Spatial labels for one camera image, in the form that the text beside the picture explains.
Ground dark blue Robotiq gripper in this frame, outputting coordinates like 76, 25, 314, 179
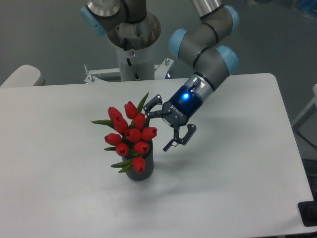
143, 85, 204, 152

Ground red tulip bouquet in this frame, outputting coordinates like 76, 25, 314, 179
91, 94, 158, 173

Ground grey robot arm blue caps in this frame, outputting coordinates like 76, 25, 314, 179
80, 0, 239, 150

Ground dark grey ribbed vase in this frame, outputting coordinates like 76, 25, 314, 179
125, 141, 154, 181

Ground black device at table edge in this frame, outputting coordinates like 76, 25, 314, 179
298, 201, 317, 227

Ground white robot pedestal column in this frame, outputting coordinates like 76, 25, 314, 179
115, 46, 155, 82

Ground white metal base frame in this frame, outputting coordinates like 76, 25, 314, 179
84, 58, 174, 84

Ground black cable on pedestal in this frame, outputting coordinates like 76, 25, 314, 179
123, 37, 141, 81

